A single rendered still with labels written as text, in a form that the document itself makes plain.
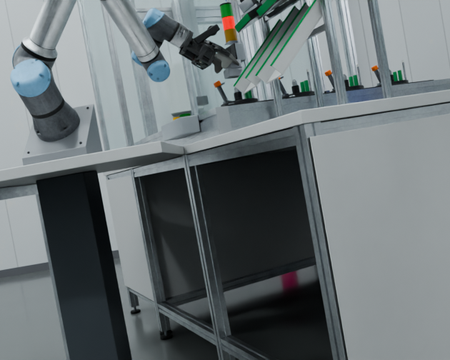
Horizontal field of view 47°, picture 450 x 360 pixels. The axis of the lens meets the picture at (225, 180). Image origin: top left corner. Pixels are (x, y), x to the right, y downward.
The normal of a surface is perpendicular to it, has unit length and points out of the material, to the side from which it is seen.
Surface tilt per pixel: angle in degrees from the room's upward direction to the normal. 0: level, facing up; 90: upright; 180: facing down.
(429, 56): 90
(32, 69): 52
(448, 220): 90
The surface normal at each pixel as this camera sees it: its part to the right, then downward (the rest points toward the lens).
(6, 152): -0.04, 0.04
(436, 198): 0.43, -0.05
